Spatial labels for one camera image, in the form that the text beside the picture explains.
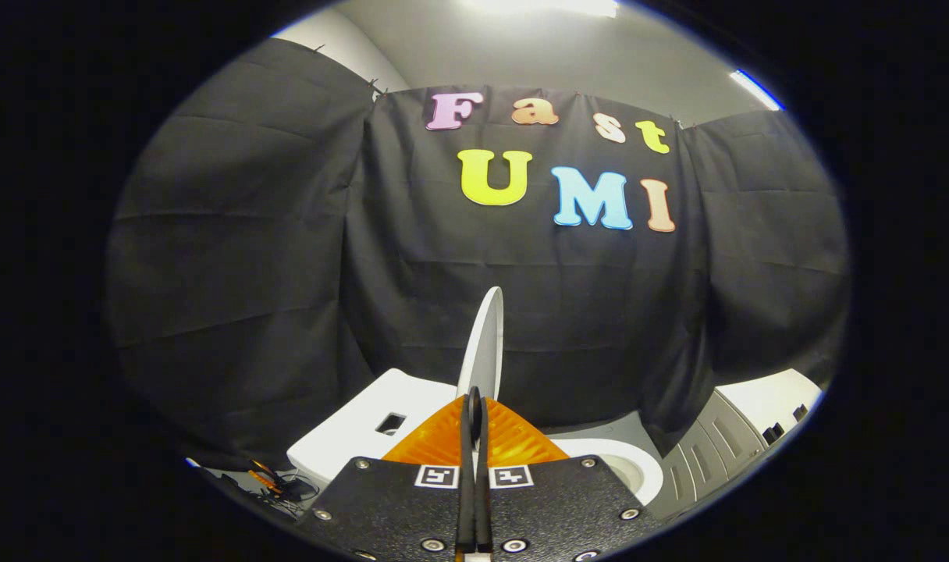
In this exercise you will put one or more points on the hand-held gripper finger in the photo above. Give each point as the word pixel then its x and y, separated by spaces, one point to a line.
pixel 466 499
pixel 484 499

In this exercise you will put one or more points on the orange tool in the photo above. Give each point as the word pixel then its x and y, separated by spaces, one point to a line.
pixel 264 476

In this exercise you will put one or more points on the grey panelled cabinet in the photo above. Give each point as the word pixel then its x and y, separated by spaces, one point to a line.
pixel 716 453

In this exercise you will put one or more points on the black backdrop cloth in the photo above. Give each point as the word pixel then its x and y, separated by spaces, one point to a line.
pixel 287 273

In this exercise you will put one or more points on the large ceiling light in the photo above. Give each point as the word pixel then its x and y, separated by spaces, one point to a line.
pixel 537 6

